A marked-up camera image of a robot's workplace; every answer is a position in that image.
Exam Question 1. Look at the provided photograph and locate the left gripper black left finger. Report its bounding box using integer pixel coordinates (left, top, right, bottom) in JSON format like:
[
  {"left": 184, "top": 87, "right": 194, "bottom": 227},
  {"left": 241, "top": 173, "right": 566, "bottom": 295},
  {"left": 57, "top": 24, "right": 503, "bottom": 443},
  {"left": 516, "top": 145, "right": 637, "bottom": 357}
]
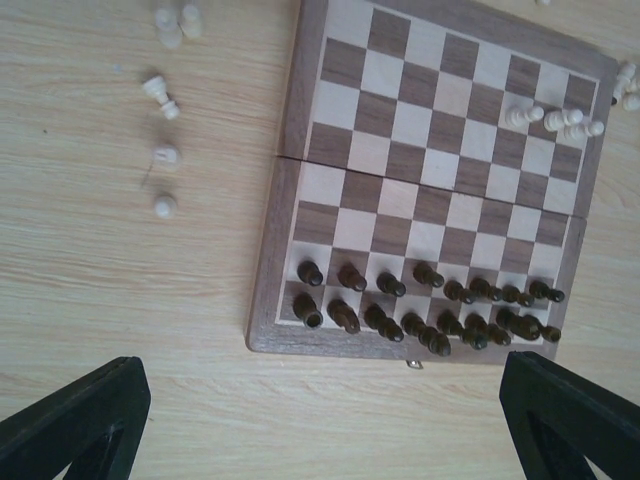
[{"left": 1, "top": 357, "right": 151, "bottom": 479}]

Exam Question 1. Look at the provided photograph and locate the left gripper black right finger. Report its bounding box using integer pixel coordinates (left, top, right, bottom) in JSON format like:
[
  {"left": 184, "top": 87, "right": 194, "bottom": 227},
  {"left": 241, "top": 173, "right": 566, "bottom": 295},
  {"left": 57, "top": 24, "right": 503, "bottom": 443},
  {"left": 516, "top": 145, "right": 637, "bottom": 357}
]
[{"left": 499, "top": 352, "right": 639, "bottom": 479}]

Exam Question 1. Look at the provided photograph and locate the dark chess piece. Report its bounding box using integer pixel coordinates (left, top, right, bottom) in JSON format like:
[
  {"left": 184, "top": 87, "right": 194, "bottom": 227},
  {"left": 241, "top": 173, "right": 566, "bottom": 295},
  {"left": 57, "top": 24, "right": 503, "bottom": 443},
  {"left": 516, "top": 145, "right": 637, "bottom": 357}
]
[
  {"left": 401, "top": 312, "right": 451, "bottom": 357},
  {"left": 364, "top": 304, "right": 404, "bottom": 342},
  {"left": 413, "top": 261, "right": 444, "bottom": 288},
  {"left": 297, "top": 260, "right": 324, "bottom": 287},
  {"left": 469, "top": 277, "right": 503, "bottom": 302},
  {"left": 523, "top": 314, "right": 561, "bottom": 344},
  {"left": 464, "top": 313, "right": 511, "bottom": 347},
  {"left": 502, "top": 285, "right": 535, "bottom": 307},
  {"left": 496, "top": 308, "right": 541, "bottom": 341},
  {"left": 338, "top": 263, "right": 367, "bottom": 292},
  {"left": 529, "top": 280, "right": 565, "bottom": 303},
  {"left": 436, "top": 310, "right": 488, "bottom": 351},
  {"left": 293, "top": 293, "right": 323, "bottom": 329},
  {"left": 327, "top": 299, "right": 361, "bottom": 334},
  {"left": 443, "top": 280, "right": 477, "bottom": 304},
  {"left": 376, "top": 271, "right": 406, "bottom": 298}
]

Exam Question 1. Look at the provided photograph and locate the metal chessboard clasp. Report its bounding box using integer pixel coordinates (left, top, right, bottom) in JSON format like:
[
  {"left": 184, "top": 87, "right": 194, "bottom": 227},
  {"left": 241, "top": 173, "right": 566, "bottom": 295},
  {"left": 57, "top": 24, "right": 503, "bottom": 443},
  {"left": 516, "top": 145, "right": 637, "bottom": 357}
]
[{"left": 406, "top": 360, "right": 423, "bottom": 370}]

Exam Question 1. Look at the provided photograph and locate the wooden chessboard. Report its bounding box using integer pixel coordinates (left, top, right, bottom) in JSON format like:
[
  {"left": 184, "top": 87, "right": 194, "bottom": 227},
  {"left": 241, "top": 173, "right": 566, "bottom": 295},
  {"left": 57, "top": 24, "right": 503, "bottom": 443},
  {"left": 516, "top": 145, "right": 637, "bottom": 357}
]
[{"left": 246, "top": 1, "right": 618, "bottom": 361}]

